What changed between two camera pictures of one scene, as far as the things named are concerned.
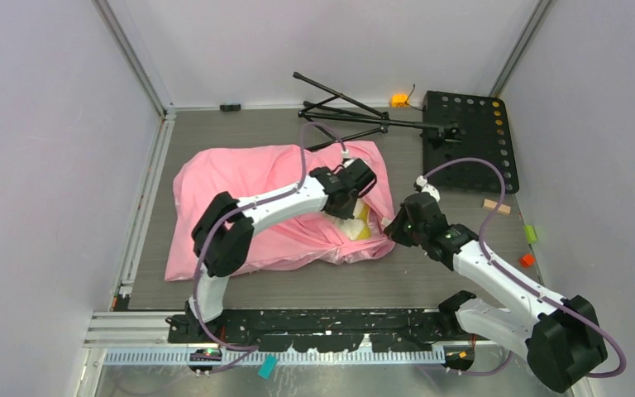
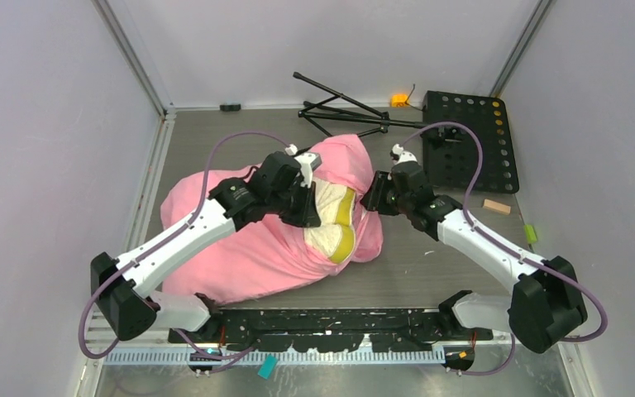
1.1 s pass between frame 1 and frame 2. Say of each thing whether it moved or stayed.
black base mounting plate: stayed
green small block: stayed
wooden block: stayed
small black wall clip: stayed
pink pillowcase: moved
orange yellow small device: stayed
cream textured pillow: moved
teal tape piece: stayed
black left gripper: moved
